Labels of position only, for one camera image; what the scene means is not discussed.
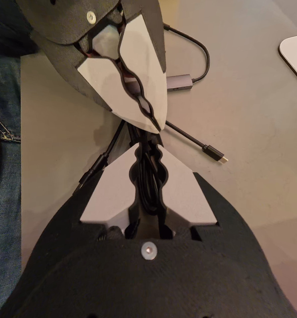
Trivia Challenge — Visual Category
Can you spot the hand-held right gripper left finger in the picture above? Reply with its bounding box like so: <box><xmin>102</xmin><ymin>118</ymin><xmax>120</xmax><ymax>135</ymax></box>
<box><xmin>80</xmin><ymin>144</ymin><xmax>142</xmax><ymax>231</ymax></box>

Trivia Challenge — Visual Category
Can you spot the grey usb hub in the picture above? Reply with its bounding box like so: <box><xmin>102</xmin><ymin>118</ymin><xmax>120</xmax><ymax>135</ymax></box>
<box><xmin>125</xmin><ymin>22</ymin><xmax>210</xmax><ymax>112</ymax></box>

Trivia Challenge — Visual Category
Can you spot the black smooth usb-c cable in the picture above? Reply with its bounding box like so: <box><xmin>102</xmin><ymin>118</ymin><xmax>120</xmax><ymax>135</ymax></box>
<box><xmin>73</xmin><ymin>120</ymin><xmax>229</xmax><ymax>239</ymax></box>

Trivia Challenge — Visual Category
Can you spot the person's jeans leg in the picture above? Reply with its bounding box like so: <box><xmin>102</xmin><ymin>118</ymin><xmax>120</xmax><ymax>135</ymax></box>
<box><xmin>0</xmin><ymin>55</ymin><xmax>22</xmax><ymax>318</ymax></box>

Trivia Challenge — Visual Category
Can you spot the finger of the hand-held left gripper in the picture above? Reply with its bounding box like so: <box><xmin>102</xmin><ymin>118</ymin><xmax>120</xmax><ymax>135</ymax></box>
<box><xmin>77</xmin><ymin>26</ymin><xmax>162</xmax><ymax>132</ymax></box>
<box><xmin>119</xmin><ymin>16</ymin><xmax>169</xmax><ymax>132</ymax></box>

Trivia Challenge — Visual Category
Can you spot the person's left forearm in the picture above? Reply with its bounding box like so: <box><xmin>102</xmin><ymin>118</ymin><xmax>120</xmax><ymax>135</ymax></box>
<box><xmin>0</xmin><ymin>0</ymin><xmax>39</xmax><ymax>59</ymax></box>

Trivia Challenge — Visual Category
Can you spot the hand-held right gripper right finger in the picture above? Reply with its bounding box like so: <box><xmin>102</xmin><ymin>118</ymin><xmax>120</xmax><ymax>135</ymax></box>
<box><xmin>156</xmin><ymin>145</ymin><xmax>217</xmax><ymax>234</ymax></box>

